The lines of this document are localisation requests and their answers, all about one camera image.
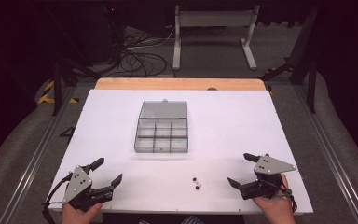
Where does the person's right hand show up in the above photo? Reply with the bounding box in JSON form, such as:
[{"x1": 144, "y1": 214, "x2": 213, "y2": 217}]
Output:
[{"x1": 251, "y1": 173, "x2": 296, "y2": 224}]

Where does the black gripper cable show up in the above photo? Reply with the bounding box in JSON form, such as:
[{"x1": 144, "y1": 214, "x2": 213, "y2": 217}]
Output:
[
  {"x1": 268, "y1": 181, "x2": 298, "y2": 214},
  {"x1": 41, "y1": 172, "x2": 73, "y2": 224}
]

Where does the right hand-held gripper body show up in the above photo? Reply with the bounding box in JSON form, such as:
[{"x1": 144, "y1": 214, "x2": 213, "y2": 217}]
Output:
[{"x1": 238, "y1": 153, "x2": 298, "y2": 201}]

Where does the black tripod stand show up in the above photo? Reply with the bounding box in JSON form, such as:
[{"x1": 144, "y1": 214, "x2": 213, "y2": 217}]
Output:
[{"x1": 41, "y1": 6, "x2": 103, "y2": 118}]

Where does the black metal stand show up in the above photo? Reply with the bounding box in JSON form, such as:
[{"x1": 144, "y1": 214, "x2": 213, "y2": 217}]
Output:
[{"x1": 259, "y1": 6, "x2": 320, "y2": 115}]

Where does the aluminium floor rail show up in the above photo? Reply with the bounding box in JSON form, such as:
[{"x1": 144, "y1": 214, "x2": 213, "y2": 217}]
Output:
[
  {"x1": 0, "y1": 87, "x2": 77, "y2": 224},
  {"x1": 293, "y1": 84, "x2": 358, "y2": 224}
]

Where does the clear plastic compartment box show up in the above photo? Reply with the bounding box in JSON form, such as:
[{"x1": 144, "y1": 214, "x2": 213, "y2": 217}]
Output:
[{"x1": 133, "y1": 98, "x2": 189, "y2": 154}]

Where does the person's left hand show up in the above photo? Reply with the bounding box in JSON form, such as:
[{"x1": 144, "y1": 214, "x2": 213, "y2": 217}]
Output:
[{"x1": 61, "y1": 201, "x2": 103, "y2": 224}]

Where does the white board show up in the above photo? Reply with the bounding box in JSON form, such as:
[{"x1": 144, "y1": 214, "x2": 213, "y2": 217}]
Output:
[{"x1": 48, "y1": 89, "x2": 314, "y2": 216}]

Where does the white metal stand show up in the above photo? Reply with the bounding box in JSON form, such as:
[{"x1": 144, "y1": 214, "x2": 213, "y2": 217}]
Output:
[{"x1": 172, "y1": 4, "x2": 261, "y2": 71}]

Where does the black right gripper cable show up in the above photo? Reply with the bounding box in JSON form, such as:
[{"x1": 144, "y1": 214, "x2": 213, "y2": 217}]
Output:
[{"x1": 268, "y1": 181, "x2": 298, "y2": 214}]

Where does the dark equipment box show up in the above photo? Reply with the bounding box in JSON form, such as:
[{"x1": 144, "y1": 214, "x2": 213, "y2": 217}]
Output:
[{"x1": 82, "y1": 4, "x2": 127, "y2": 64}]

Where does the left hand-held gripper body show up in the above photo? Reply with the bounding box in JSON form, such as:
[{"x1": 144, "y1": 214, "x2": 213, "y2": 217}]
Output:
[{"x1": 62, "y1": 165, "x2": 114, "y2": 213}]

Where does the person's striped clothing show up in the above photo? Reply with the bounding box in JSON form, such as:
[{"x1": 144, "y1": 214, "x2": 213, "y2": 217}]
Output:
[{"x1": 136, "y1": 214, "x2": 207, "y2": 224}]

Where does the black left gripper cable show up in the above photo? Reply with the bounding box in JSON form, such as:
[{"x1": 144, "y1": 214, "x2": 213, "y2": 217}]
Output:
[{"x1": 41, "y1": 172, "x2": 73, "y2": 224}]

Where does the yellow black floor tape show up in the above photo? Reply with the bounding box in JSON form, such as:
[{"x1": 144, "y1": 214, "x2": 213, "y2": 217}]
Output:
[{"x1": 37, "y1": 79, "x2": 80, "y2": 105}]

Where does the bundle of black floor cables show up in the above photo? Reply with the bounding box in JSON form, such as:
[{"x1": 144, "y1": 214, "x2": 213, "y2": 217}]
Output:
[{"x1": 115, "y1": 26, "x2": 177, "y2": 78}]

